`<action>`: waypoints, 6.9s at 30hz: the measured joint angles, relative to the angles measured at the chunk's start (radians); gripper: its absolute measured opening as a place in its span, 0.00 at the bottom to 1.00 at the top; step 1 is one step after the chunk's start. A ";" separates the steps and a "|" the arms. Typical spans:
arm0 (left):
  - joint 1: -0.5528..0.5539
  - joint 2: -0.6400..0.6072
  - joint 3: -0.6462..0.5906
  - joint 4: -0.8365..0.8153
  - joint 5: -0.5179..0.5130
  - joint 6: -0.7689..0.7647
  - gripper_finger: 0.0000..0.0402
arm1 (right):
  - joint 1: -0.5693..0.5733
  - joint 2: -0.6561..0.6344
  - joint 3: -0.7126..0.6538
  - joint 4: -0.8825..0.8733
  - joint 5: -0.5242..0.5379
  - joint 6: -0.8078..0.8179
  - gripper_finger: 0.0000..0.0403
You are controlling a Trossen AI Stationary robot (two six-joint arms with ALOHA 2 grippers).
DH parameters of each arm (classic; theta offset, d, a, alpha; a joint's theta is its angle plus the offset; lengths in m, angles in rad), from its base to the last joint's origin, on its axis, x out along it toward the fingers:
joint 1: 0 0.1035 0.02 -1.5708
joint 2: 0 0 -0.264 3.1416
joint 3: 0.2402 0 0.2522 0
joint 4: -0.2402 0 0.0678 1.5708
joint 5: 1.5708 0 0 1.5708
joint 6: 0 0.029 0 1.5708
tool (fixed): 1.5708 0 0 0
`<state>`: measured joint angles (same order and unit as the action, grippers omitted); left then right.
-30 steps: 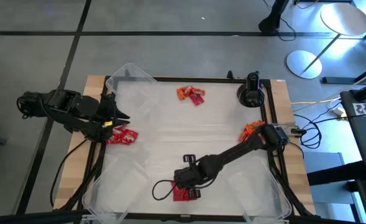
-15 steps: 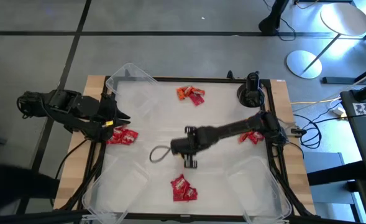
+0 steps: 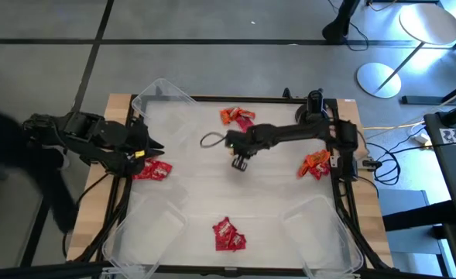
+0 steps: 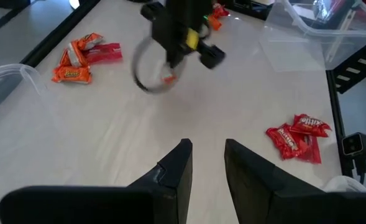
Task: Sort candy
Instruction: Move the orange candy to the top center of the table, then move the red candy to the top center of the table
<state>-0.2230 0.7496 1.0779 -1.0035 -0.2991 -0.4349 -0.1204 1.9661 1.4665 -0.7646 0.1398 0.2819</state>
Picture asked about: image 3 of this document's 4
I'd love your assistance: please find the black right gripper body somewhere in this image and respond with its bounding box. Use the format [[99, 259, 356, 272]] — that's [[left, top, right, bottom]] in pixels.
[[225, 130, 260, 159]]

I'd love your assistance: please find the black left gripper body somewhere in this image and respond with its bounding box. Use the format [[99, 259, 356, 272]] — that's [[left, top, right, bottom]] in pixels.
[[125, 115, 153, 166]]

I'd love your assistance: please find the clear plastic bin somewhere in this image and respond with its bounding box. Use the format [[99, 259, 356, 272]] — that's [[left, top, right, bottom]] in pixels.
[[132, 78, 200, 133], [102, 192, 189, 279], [280, 195, 365, 279]]

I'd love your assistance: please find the black round-base stand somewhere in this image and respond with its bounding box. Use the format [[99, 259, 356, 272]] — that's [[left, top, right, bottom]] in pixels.
[[294, 88, 330, 136]]

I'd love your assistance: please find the person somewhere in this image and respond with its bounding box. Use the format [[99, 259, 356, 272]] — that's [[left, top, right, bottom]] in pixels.
[[0, 99, 80, 236]]

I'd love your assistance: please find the white power adapter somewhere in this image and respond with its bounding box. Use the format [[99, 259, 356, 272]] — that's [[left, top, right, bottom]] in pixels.
[[413, 133, 432, 148]]

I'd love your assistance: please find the black desk leg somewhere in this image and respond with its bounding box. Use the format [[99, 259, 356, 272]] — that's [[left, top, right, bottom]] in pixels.
[[400, 75, 456, 106]]

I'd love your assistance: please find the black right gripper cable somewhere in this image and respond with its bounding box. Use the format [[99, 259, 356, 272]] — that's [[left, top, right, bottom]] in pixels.
[[199, 130, 229, 150]]

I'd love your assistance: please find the black aluminium table frame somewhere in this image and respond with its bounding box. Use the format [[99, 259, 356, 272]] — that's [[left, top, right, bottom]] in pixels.
[[0, 87, 456, 279]]

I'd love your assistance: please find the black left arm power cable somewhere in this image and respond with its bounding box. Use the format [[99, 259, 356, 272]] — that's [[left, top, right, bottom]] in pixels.
[[61, 172, 111, 260]]

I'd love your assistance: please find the black cable plug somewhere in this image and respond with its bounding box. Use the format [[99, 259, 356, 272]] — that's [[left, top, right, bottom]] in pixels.
[[361, 157, 383, 172]]

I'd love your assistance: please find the coiled black floor cable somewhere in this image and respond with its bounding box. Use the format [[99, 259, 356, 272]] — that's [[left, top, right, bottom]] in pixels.
[[365, 141, 402, 187]]

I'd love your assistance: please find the yellow floor cable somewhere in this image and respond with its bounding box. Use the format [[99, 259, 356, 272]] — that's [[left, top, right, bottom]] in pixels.
[[362, 120, 426, 132]]

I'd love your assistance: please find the thin black floor cable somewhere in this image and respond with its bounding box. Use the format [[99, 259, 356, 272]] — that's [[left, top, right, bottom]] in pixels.
[[343, 19, 370, 53]]

